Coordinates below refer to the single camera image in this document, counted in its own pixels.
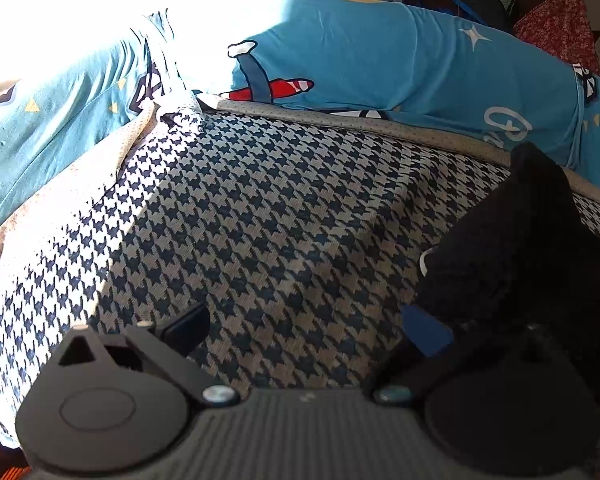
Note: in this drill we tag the red floral cloth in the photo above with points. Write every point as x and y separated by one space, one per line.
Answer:
555 30

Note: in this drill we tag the black striped t-shirt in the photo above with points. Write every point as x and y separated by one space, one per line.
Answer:
520 240

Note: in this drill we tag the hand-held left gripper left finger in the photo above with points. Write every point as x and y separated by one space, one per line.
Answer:
185 327

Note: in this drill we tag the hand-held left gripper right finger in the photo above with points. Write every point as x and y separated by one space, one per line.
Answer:
425 330

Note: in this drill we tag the houndstooth bed mat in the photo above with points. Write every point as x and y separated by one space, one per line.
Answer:
260 220

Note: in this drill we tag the blue printed quilt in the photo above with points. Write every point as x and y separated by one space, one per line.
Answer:
55 135

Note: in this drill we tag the blue pillow with star print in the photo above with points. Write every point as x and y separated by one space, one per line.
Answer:
380 60

